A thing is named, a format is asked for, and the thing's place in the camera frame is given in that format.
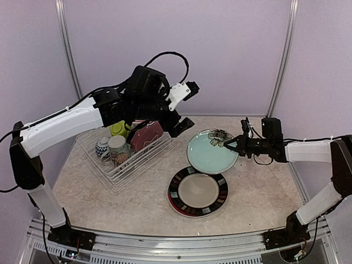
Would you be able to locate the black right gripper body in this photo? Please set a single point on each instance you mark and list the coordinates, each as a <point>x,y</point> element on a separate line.
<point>254,147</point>

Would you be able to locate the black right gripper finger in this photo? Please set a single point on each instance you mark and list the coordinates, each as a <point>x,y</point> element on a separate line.
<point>238,140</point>
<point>240,150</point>

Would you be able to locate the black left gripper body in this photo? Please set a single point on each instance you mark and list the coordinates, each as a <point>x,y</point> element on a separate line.
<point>149,111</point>

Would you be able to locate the pink dotted scalloped plate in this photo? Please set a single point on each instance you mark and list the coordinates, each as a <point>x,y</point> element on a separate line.
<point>145,136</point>

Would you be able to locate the light teal flower plate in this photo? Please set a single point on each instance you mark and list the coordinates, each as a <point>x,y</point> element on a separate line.
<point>207,154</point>

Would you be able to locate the black rimmed striped plate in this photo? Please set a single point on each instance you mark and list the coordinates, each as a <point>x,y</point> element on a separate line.
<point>199,190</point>

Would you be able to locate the red teal floral plate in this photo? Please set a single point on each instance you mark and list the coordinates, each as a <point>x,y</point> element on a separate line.
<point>186,210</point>

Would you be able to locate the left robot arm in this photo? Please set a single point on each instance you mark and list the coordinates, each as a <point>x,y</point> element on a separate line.
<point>146,95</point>

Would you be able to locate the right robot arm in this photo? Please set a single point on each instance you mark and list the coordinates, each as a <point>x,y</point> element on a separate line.
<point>335,151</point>

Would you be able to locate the lime green bowl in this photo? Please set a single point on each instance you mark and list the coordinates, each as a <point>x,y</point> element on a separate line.
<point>119,129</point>

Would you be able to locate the seashell print mug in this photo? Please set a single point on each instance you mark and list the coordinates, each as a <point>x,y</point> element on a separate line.
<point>118,151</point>

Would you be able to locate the blue white patterned cup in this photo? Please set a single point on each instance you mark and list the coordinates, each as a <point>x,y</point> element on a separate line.
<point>101,148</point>

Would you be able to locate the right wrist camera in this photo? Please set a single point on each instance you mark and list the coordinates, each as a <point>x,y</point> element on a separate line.
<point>247,128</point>

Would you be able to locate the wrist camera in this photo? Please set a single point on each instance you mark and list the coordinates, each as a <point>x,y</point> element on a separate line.
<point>247,128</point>
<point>181,92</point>

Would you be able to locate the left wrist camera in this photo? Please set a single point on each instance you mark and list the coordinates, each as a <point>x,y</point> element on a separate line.
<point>181,92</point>

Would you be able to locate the white wire dish rack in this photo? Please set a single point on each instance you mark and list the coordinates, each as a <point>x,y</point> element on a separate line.
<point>152,149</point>

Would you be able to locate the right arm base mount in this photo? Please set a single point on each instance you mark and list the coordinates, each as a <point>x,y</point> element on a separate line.
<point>286,233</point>

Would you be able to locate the aluminium front rail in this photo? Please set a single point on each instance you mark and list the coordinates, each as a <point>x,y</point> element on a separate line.
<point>110,247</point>

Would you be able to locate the left aluminium corner post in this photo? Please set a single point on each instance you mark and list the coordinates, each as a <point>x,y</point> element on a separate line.
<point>64,33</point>

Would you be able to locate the aluminium corner post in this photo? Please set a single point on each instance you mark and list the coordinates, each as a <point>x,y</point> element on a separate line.
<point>289,35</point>
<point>64,33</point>

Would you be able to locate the right aluminium corner post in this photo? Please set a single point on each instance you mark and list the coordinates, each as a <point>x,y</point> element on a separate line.
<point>289,35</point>

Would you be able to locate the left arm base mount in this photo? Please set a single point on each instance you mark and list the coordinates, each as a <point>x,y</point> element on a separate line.
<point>71,237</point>

